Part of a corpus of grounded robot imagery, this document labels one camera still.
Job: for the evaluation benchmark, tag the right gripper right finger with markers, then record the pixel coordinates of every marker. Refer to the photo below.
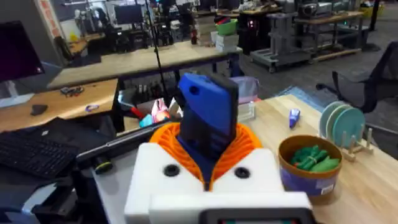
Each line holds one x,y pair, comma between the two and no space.
255,174

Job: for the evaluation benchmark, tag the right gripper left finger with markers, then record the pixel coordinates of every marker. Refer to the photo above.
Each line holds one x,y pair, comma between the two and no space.
155,174

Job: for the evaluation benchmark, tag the black bar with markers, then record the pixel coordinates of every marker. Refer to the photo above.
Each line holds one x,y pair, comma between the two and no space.
118,146

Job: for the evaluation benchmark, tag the brown tub with green toys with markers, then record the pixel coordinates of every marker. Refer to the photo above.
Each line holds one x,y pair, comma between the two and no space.
308,180

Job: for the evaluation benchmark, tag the heap of colourful toys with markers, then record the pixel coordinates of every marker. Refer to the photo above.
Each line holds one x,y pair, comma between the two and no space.
160,113

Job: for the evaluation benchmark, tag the clear plastic box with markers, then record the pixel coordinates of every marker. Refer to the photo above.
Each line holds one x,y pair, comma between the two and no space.
247,111

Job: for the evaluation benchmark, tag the small blue toy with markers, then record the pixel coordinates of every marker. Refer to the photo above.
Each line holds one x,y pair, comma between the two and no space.
293,117

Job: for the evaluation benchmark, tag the translucent plastic bag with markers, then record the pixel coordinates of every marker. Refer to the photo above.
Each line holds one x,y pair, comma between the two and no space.
247,88

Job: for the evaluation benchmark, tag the teal plate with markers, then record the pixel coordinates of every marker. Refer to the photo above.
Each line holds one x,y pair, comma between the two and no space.
325,116
331,123
349,124

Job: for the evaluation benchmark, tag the small wooden peg rack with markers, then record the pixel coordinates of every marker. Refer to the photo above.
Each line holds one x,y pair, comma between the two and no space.
357,147

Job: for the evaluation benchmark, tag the long wooden table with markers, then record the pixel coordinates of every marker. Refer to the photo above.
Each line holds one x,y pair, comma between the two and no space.
133,62

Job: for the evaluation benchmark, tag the thin black pole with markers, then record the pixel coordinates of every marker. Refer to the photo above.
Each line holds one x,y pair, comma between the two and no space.
157,56

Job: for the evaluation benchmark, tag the wooden desk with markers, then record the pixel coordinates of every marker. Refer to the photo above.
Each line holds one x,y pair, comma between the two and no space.
56,104

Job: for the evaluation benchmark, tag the black keyboard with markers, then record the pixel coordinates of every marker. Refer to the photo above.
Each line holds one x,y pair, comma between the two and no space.
31,155

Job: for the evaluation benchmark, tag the grey wheeled cart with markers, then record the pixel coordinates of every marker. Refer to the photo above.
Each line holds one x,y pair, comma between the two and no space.
280,46

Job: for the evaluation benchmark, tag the black computer mouse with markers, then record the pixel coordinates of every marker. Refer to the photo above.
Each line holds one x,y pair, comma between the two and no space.
38,109

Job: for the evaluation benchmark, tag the stack of white boxes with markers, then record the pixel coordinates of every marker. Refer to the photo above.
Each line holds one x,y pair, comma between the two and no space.
227,43

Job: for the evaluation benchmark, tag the black office chair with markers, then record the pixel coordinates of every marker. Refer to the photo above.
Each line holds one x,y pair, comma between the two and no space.
373,84

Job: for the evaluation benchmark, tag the green bowl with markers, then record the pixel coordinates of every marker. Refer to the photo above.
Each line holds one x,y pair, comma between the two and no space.
227,27

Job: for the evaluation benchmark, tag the black computer monitor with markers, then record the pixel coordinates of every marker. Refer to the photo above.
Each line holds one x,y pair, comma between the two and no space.
15,53

